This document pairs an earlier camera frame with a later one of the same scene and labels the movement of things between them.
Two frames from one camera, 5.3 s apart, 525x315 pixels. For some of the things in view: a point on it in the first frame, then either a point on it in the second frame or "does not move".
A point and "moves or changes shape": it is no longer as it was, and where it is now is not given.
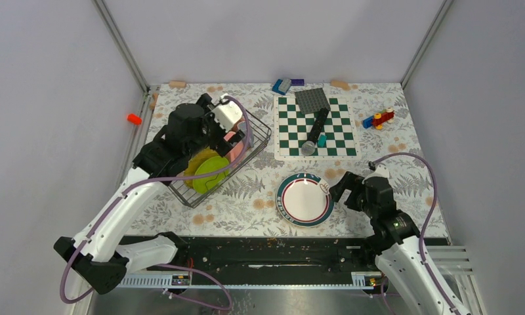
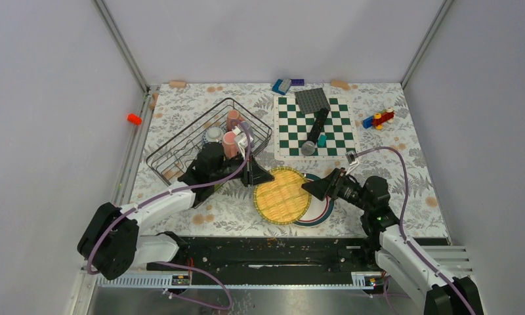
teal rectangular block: (321, 140) does not move
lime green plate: (195, 162) moves or changes shape
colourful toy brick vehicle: (377, 120) does not move
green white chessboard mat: (292, 128) does not move
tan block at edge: (154, 97) does not move
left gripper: (222, 145) → (254, 174)
